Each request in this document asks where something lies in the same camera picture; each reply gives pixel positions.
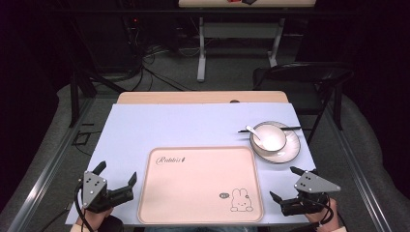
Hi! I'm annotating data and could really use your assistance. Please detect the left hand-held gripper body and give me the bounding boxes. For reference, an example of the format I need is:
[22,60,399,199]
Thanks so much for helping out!
[82,170,134,215]

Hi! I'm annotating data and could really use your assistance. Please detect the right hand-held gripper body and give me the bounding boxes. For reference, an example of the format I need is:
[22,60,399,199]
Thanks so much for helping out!
[279,171,342,218]

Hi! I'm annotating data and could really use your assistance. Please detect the person's left hand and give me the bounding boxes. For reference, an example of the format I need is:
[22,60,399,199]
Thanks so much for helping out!
[76,206,115,232]

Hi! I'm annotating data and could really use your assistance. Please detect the person's right hand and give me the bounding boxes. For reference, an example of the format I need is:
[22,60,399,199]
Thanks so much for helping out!
[305,197,338,232]

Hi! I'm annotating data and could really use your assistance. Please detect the white plate with dark rim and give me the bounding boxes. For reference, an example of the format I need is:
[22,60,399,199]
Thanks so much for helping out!
[249,120,302,164]

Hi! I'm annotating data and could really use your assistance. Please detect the white bowl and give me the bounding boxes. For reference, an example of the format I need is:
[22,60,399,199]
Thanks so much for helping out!
[251,124,287,153]

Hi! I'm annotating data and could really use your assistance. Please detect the black chopstick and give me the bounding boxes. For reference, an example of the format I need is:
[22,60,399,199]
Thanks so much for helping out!
[237,126,303,134]

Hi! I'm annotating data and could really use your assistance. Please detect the white ceramic spoon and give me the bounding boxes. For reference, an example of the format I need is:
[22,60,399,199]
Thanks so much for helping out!
[245,125,263,142]

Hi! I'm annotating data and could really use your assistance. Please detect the pink tray with rabbit print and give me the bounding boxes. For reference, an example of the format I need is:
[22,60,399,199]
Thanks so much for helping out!
[136,146,265,225]

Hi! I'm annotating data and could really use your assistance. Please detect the light blue table mat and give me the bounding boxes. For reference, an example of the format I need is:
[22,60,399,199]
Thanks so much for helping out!
[65,102,317,226]

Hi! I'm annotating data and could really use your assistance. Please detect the black metal stand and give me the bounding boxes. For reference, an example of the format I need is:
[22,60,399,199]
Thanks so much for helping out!
[69,62,128,129]

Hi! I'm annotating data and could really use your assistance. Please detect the black folding chair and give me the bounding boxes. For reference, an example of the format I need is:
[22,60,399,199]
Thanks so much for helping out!
[252,61,355,145]

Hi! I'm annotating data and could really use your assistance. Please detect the wooden table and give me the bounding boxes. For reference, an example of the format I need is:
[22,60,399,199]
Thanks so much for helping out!
[116,90,289,105]

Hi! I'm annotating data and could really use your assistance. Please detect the dark equipment rack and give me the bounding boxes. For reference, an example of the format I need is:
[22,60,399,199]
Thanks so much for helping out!
[120,13,144,67]

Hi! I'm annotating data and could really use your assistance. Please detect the white-legged table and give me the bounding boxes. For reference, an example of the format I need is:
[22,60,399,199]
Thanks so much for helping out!
[178,0,317,83]

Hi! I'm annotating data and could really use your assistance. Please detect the black horizontal bar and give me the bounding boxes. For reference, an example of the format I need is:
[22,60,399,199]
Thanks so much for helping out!
[47,8,356,15]

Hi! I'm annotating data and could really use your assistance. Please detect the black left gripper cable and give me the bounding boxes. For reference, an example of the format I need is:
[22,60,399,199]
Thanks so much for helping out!
[73,183,98,232]

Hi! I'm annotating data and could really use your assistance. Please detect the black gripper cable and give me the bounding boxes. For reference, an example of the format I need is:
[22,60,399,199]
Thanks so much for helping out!
[73,183,98,232]
[307,192,336,227]

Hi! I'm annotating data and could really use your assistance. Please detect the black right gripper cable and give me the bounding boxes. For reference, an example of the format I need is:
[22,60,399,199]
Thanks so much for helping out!
[307,192,336,227]

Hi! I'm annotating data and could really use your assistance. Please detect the metal floor rail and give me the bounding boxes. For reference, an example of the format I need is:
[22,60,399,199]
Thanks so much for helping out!
[6,96,95,232]
[324,101,394,232]

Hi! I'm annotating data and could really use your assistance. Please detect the black floor cables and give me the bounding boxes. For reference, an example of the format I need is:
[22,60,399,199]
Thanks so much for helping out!
[127,43,194,93]

